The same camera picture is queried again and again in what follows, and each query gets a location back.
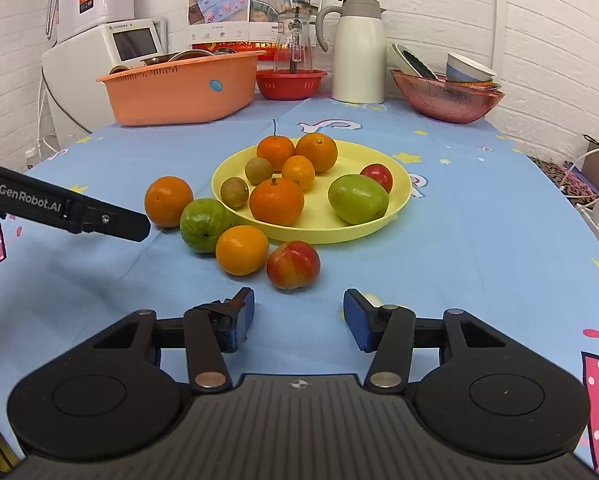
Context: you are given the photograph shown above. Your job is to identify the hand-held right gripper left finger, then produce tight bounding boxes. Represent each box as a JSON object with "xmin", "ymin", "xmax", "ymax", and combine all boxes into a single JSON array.
[{"xmin": 86, "ymin": 286, "xmax": 256, "ymax": 394}]

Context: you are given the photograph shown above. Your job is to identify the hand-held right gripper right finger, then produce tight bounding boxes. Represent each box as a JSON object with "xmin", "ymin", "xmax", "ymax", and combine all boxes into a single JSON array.
[{"xmin": 343, "ymin": 288, "xmax": 520, "ymax": 395}]

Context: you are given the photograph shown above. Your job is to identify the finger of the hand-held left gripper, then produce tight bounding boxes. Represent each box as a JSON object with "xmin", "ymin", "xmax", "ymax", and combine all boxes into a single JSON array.
[{"xmin": 68, "ymin": 194, "xmax": 151, "ymax": 243}]

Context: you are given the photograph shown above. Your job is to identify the yellowish orange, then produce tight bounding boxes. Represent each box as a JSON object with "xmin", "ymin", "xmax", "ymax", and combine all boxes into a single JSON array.
[{"xmin": 215, "ymin": 224, "xmax": 270, "ymax": 277}]

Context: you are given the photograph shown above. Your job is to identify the red-yellow peach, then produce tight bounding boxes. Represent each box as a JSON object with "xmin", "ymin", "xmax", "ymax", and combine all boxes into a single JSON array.
[{"xmin": 266, "ymin": 240, "xmax": 321, "ymax": 291}]

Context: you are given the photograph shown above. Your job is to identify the round green guava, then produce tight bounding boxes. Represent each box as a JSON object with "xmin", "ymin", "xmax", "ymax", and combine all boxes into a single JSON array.
[{"xmin": 180, "ymin": 198, "xmax": 235, "ymax": 254}]

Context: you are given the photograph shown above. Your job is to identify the yellow plastic plate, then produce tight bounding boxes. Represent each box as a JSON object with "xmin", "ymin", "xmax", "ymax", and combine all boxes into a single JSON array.
[{"xmin": 210, "ymin": 137, "xmax": 413, "ymax": 245}]

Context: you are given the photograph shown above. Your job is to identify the green mango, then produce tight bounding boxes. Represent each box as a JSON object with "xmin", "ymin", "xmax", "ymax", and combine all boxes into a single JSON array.
[{"xmin": 328, "ymin": 173, "xmax": 390, "ymax": 226}]

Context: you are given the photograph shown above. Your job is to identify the brown longan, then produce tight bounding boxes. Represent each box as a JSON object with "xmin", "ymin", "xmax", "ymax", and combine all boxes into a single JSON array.
[
  {"xmin": 244, "ymin": 156, "xmax": 273, "ymax": 186},
  {"xmin": 220, "ymin": 176, "xmax": 250, "ymax": 209}
]

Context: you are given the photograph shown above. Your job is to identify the large orange with short stem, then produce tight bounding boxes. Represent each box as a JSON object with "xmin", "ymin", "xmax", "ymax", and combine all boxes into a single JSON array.
[{"xmin": 249, "ymin": 177, "xmax": 305, "ymax": 227}]

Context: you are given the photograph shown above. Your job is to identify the red apple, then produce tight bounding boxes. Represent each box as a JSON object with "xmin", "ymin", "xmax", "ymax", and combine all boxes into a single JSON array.
[{"xmin": 360, "ymin": 163, "xmax": 395, "ymax": 194}]

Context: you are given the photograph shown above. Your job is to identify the small orange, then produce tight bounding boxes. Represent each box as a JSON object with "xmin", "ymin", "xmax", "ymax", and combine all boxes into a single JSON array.
[{"xmin": 281, "ymin": 154, "xmax": 316, "ymax": 192}]

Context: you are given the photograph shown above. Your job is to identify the orange with long stem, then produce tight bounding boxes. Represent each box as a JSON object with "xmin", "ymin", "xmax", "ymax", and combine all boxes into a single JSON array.
[{"xmin": 256, "ymin": 119, "xmax": 296, "ymax": 173}]

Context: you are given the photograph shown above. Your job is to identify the white appliance with screen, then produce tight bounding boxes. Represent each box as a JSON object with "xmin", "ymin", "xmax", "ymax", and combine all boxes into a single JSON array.
[{"xmin": 42, "ymin": 17, "xmax": 169, "ymax": 150}]

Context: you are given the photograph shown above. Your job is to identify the orange plastic basin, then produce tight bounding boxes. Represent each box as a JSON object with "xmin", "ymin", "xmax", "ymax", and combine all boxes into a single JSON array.
[{"xmin": 96, "ymin": 50, "xmax": 267, "ymax": 127}]

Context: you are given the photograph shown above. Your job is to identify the blue printed tablecloth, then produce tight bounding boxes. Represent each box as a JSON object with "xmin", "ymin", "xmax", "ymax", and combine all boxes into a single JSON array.
[{"xmin": 0, "ymin": 95, "xmax": 599, "ymax": 480}]

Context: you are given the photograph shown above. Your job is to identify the red plastic basket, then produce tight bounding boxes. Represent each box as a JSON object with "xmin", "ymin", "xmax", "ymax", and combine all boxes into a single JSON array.
[{"xmin": 255, "ymin": 69, "xmax": 328, "ymax": 101}]

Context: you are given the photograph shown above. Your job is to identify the pink glass bowl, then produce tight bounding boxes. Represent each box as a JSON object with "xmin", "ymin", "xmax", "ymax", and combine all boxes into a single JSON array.
[{"xmin": 390, "ymin": 69, "xmax": 506, "ymax": 125}]

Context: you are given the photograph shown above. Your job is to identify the patterned brown cloth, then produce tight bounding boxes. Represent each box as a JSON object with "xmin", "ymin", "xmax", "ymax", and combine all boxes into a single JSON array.
[{"xmin": 528, "ymin": 156, "xmax": 593, "ymax": 208}]

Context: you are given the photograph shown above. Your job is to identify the glass pitcher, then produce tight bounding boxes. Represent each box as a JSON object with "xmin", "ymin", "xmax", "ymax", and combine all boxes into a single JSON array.
[{"xmin": 272, "ymin": 7, "xmax": 316, "ymax": 75}]

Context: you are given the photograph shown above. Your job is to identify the white power strip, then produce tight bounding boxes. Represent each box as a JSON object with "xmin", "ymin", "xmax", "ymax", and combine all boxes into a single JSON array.
[{"xmin": 577, "ymin": 205, "xmax": 599, "ymax": 261}]

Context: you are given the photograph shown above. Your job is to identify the dark green plate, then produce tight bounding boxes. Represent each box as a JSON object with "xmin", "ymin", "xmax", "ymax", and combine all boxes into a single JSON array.
[{"xmin": 402, "ymin": 47, "xmax": 440, "ymax": 81}]

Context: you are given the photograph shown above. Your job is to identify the white thermos jug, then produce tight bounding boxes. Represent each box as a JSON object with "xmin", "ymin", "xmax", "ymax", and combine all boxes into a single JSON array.
[{"xmin": 315, "ymin": 0, "xmax": 387, "ymax": 105}]

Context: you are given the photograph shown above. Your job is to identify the white and blue bowl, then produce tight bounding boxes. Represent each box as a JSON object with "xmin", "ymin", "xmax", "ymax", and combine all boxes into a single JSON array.
[{"xmin": 446, "ymin": 51, "xmax": 496, "ymax": 85}]

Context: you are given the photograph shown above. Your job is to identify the wall poster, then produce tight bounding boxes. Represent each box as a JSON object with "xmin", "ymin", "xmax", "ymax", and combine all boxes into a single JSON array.
[{"xmin": 186, "ymin": 0, "xmax": 327, "ymax": 62}]

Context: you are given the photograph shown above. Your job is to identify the white cable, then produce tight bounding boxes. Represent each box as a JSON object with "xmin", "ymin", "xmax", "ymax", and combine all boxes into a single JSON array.
[{"xmin": 554, "ymin": 146, "xmax": 599, "ymax": 186}]

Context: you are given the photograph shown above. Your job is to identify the white wall pipe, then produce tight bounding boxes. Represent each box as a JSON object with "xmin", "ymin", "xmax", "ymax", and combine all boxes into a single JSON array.
[{"xmin": 492, "ymin": 0, "xmax": 508, "ymax": 68}]

